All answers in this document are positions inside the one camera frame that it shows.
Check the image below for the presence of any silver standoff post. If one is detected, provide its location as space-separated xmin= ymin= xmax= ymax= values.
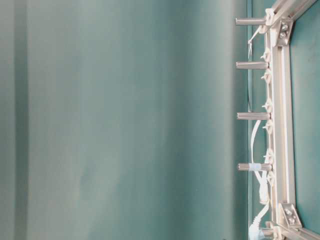
xmin=237 ymin=163 xmax=272 ymax=172
xmin=235 ymin=17 xmax=266 ymax=26
xmin=236 ymin=112 xmax=271 ymax=121
xmin=236 ymin=61 xmax=269 ymax=70

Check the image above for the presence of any silver aluminium extrusion frame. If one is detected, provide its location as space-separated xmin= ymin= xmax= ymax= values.
xmin=262 ymin=0 xmax=320 ymax=240

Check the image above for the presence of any white flat ethernet cable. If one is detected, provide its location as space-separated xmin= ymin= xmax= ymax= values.
xmin=246 ymin=24 xmax=273 ymax=238

